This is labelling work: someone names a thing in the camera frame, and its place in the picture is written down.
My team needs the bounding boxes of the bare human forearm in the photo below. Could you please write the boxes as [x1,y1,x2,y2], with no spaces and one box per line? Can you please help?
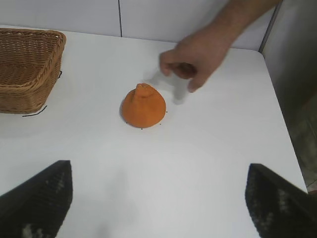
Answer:
[205,0,283,48]

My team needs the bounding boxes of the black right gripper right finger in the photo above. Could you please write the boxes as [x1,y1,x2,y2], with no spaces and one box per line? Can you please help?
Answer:
[244,163,317,238]

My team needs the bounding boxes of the orange fruit with knob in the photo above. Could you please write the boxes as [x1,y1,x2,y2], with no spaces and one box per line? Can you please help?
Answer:
[120,83,167,128]

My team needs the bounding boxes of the bare human hand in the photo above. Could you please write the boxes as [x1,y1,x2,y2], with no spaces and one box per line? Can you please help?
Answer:
[158,26,239,93]

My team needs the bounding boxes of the brown wicker basket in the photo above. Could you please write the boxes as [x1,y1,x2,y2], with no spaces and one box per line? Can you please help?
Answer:
[0,28,67,115]

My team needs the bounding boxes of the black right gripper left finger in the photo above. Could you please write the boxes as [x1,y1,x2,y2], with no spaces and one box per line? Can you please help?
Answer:
[0,160,74,238]

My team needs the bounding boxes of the grey metal frame post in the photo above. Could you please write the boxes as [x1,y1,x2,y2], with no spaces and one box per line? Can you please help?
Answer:
[258,0,283,53]

